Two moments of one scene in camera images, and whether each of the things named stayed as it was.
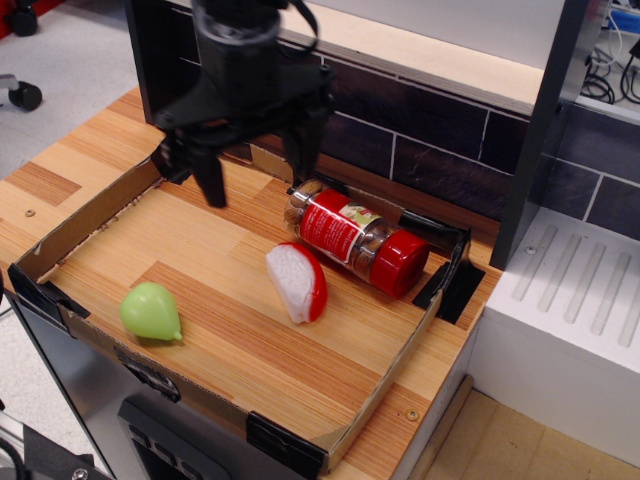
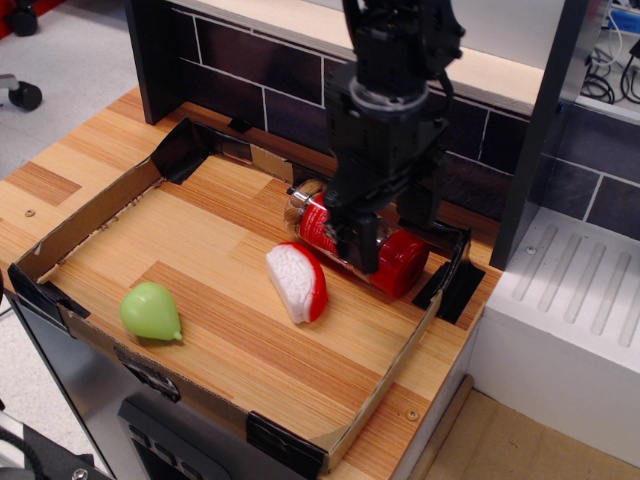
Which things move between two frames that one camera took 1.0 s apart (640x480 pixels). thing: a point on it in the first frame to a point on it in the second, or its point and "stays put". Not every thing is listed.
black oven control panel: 176,440 stays put
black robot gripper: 253,73 to 372,154
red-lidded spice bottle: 392,260 stays put
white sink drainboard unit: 558,345 stays put
